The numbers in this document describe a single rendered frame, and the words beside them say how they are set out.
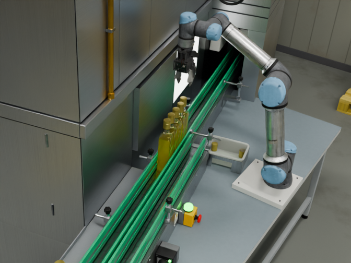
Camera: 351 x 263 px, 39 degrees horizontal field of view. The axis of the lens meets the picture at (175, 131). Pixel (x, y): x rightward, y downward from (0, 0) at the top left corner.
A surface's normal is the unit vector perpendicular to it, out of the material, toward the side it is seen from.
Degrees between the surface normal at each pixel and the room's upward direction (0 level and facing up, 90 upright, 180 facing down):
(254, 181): 0
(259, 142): 0
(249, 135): 0
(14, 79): 90
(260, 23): 90
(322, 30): 90
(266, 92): 83
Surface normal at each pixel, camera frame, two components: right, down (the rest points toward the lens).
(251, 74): -0.34, 0.49
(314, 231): 0.07, -0.84
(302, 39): -0.55, 0.43
